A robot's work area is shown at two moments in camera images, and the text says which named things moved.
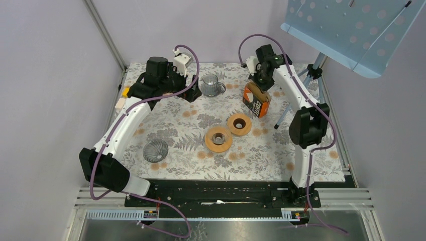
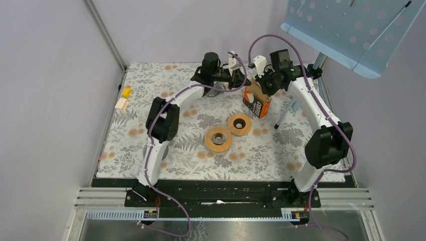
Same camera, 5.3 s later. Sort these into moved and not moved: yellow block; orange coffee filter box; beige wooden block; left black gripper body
Moved: left black gripper body
Not moved: orange coffee filter box; yellow block; beige wooden block
